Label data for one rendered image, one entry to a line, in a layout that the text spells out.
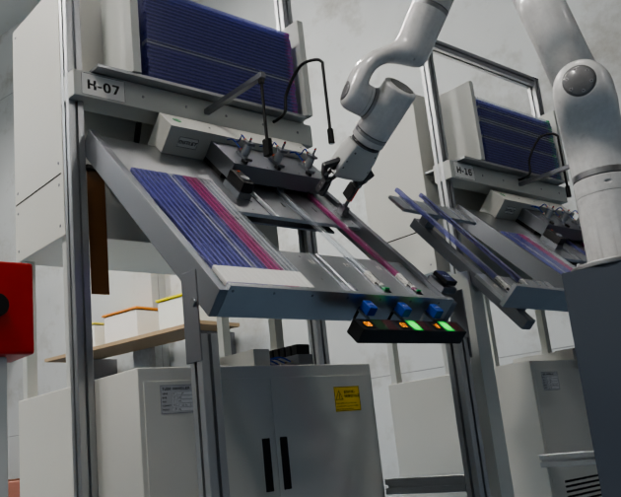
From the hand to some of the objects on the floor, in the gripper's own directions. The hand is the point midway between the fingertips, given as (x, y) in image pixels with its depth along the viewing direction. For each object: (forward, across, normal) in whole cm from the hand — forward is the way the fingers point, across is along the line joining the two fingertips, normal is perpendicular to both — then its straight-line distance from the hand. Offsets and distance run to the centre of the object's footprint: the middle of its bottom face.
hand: (334, 191), depth 200 cm
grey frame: (+68, -14, -78) cm, 104 cm away
